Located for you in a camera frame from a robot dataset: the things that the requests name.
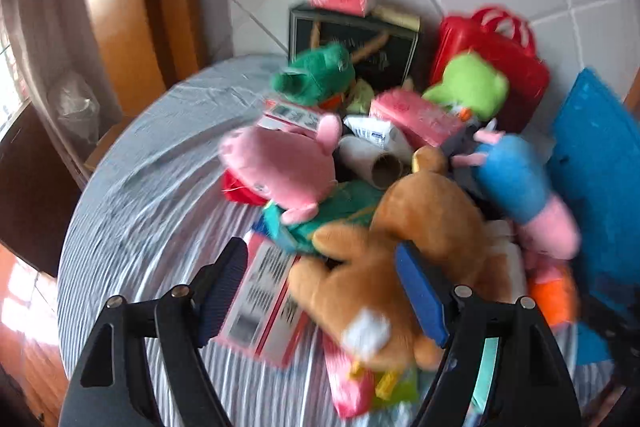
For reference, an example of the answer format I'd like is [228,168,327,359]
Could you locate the cardboard tape roll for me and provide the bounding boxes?
[337,135,404,190]

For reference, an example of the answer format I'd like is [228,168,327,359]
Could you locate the orange dress pig plush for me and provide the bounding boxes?
[525,254,579,329]

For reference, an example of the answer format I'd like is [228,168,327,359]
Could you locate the pink barcode tissue pack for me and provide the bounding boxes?
[215,231,307,369]

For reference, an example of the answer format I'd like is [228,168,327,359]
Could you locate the striped white tablecloth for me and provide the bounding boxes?
[58,54,340,426]

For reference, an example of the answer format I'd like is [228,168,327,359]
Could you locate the brown teddy bear plush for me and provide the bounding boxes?
[288,146,512,371]

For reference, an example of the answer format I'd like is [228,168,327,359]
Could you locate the blue dress pig plush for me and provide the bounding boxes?
[451,129,580,261]

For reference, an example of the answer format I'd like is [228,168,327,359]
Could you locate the blue plastic storage bin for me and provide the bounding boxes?
[548,68,639,310]

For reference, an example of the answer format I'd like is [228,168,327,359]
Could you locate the teal dress pig plush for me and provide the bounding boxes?
[254,180,384,257]

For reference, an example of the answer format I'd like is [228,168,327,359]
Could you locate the pink pig plush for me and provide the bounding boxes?
[218,114,342,225]

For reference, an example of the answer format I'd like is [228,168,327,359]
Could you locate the green frog plush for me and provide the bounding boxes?
[422,52,509,121]

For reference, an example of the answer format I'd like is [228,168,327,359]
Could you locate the red plastic handbag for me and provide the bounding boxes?
[428,5,550,133]

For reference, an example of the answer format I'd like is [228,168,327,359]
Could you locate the black framed box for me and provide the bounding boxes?
[288,3,420,91]

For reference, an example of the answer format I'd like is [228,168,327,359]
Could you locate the green crocodile plush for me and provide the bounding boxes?
[271,42,356,106]

